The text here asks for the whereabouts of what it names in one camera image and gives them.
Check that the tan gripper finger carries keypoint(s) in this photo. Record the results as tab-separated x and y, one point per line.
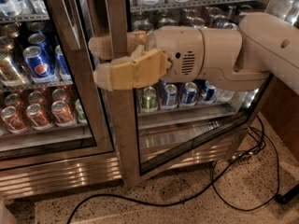
101	46
140	69

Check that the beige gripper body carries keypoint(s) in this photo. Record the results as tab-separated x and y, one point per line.
178	51

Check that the glass fridge door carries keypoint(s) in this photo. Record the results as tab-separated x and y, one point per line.
147	140
61	28

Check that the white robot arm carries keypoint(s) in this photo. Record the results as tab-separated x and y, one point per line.
233	60

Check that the stainless fridge base grille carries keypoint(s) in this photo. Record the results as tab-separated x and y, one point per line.
102	168

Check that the green can right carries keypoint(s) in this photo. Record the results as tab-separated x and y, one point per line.
149	99

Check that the blue can left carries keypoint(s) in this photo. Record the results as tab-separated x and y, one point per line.
169	97

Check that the blue can middle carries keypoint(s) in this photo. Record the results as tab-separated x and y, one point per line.
188	94

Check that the blue can right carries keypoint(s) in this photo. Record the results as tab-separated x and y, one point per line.
207	93

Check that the clear water bottle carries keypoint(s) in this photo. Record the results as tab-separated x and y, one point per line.
224	95

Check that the blue pepsi can front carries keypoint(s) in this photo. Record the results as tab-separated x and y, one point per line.
42	68

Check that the red coke can right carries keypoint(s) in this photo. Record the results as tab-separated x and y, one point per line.
63	114

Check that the red coke can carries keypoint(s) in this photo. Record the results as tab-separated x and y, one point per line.
14	119
40	119
63	114

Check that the gold can front left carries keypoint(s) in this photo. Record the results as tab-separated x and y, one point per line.
12	71

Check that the red coke can middle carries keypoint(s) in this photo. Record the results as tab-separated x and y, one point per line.
40	119

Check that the red coke can left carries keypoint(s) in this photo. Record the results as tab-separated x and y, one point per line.
14	119

